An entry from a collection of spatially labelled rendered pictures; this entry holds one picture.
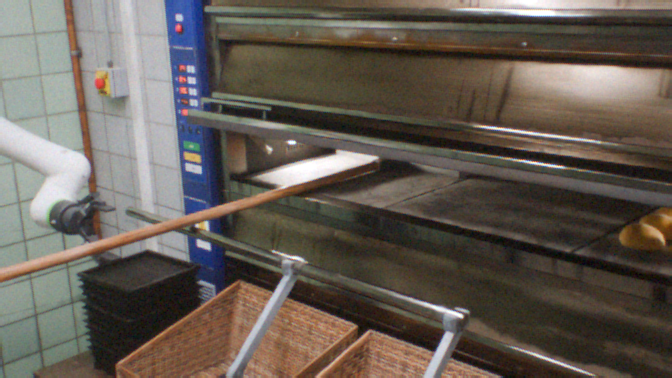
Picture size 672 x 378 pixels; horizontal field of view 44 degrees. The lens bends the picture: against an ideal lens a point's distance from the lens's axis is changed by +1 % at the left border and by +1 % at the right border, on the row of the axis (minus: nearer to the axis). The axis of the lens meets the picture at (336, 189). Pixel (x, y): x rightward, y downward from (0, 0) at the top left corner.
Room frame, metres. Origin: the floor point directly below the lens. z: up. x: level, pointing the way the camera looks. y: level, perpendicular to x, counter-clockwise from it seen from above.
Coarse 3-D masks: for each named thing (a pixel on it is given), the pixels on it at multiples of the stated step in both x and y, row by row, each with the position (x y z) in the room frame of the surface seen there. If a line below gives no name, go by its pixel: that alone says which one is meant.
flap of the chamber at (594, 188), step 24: (192, 120) 2.48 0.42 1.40; (216, 120) 2.40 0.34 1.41; (312, 144) 2.10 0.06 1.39; (336, 144) 2.04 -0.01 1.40; (360, 144) 1.99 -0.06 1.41; (456, 168) 1.78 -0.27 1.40; (480, 168) 1.73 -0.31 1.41; (504, 168) 1.69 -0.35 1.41; (600, 192) 1.53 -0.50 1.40; (624, 192) 1.50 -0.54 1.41; (648, 192) 1.47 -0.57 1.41
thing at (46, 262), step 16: (336, 176) 2.50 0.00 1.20; (352, 176) 2.55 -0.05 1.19; (272, 192) 2.33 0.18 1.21; (288, 192) 2.37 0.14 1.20; (224, 208) 2.21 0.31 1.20; (240, 208) 2.24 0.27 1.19; (160, 224) 2.08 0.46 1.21; (176, 224) 2.10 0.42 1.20; (192, 224) 2.14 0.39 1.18; (112, 240) 1.98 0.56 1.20; (128, 240) 2.00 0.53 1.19; (48, 256) 1.87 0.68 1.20; (64, 256) 1.89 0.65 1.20; (80, 256) 1.91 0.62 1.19; (0, 272) 1.79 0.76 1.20; (16, 272) 1.80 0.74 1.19; (32, 272) 1.83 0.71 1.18
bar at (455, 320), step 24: (144, 216) 2.29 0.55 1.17; (216, 240) 2.05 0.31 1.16; (288, 264) 1.84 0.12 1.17; (312, 264) 1.81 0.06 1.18; (288, 288) 1.83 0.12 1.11; (360, 288) 1.68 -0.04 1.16; (384, 288) 1.65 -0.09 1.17; (264, 312) 1.79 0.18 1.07; (432, 312) 1.54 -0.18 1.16; (456, 312) 1.51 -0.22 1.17; (456, 336) 1.50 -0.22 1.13; (240, 360) 1.73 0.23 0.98; (432, 360) 1.47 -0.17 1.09
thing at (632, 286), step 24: (240, 192) 2.57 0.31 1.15; (264, 192) 2.49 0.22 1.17; (312, 192) 2.41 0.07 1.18; (336, 216) 2.26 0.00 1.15; (360, 216) 2.20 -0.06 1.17; (384, 216) 2.14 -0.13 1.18; (408, 216) 2.13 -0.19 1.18; (432, 240) 2.02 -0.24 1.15; (456, 240) 1.96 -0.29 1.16; (480, 240) 1.91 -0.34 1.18; (504, 240) 1.90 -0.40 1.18; (528, 264) 1.81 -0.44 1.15; (552, 264) 1.77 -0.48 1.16; (576, 264) 1.73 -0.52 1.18; (600, 264) 1.72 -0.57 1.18; (624, 288) 1.65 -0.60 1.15; (648, 288) 1.61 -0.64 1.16
